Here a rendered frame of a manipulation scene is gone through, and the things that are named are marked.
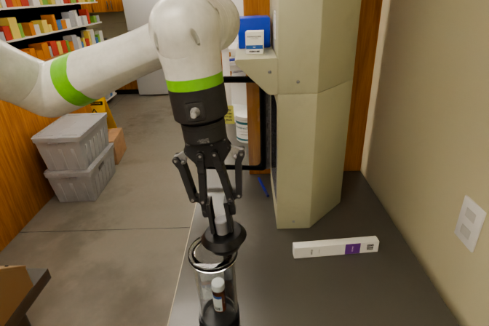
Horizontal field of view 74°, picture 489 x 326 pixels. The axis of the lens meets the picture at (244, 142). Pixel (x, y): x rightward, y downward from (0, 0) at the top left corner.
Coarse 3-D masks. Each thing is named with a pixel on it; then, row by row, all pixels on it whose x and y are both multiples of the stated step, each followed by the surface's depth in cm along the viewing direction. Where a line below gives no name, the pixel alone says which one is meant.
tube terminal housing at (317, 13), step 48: (288, 0) 80; (336, 0) 84; (288, 48) 84; (336, 48) 90; (288, 96) 90; (336, 96) 97; (288, 144) 96; (336, 144) 106; (288, 192) 103; (336, 192) 117
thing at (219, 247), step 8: (224, 216) 64; (216, 224) 63; (224, 224) 63; (208, 232) 65; (216, 232) 64; (224, 232) 63; (232, 232) 64; (240, 232) 64; (208, 240) 63; (216, 240) 62; (224, 240) 62; (232, 240) 62; (240, 240) 63; (208, 248) 62; (216, 248) 62; (224, 248) 61; (232, 248) 62
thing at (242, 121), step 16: (240, 96) 123; (256, 96) 122; (240, 112) 126; (256, 112) 125; (240, 128) 129; (256, 128) 128; (240, 144) 132; (256, 144) 131; (224, 160) 136; (256, 160) 134
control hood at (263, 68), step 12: (264, 48) 101; (240, 60) 86; (252, 60) 86; (264, 60) 86; (276, 60) 86; (252, 72) 87; (264, 72) 87; (276, 72) 87; (264, 84) 88; (276, 84) 88
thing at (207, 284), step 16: (192, 256) 69; (208, 256) 76; (224, 256) 76; (224, 272) 68; (208, 288) 69; (224, 288) 70; (208, 304) 72; (224, 304) 72; (208, 320) 74; (224, 320) 74
